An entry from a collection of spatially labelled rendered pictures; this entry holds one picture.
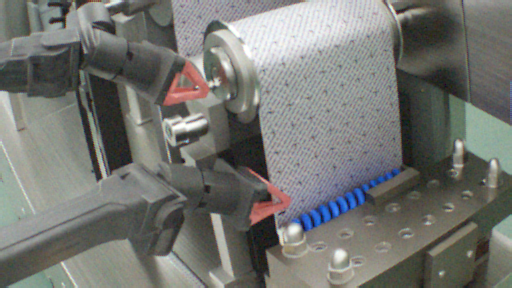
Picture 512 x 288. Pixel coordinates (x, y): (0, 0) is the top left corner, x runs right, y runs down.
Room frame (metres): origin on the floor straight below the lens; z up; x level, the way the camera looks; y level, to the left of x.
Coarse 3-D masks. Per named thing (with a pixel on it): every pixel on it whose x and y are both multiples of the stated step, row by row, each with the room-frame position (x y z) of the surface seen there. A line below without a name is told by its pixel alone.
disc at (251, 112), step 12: (216, 24) 0.98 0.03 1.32; (228, 24) 0.95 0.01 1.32; (204, 36) 1.02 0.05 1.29; (240, 48) 0.92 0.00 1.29; (252, 60) 0.91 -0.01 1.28; (252, 72) 0.90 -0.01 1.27; (252, 84) 0.91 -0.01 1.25; (252, 96) 0.91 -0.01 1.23; (252, 108) 0.92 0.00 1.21; (240, 120) 0.95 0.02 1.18; (252, 120) 0.93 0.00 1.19
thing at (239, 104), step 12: (384, 12) 1.03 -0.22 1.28; (216, 36) 0.96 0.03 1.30; (228, 36) 0.95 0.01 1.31; (204, 48) 1.01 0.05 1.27; (228, 48) 0.94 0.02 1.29; (240, 60) 0.92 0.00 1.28; (240, 72) 0.92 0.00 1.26; (240, 84) 0.92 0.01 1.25; (240, 96) 0.93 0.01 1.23; (228, 108) 0.96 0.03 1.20; (240, 108) 0.93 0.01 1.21
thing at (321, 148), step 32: (320, 96) 0.95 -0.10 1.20; (352, 96) 0.98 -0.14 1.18; (384, 96) 1.00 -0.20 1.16; (288, 128) 0.93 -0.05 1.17; (320, 128) 0.95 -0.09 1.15; (352, 128) 0.97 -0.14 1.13; (384, 128) 1.00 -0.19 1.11; (288, 160) 0.92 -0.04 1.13; (320, 160) 0.95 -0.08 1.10; (352, 160) 0.97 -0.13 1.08; (384, 160) 1.00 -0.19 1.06; (288, 192) 0.92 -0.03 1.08; (320, 192) 0.94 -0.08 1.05
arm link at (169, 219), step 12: (144, 168) 0.84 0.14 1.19; (168, 204) 0.77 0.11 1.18; (180, 204) 0.78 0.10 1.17; (156, 216) 0.76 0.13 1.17; (168, 216) 0.76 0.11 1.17; (180, 216) 0.80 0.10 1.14; (168, 228) 0.77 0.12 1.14; (180, 228) 0.84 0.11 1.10; (132, 240) 0.83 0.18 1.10; (144, 240) 0.81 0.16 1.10; (156, 240) 0.82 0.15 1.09; (168, 240) 0.83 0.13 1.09; (144, 252) 0.81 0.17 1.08; (156, 252) 0.82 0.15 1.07; (168, 252) 0.83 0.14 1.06
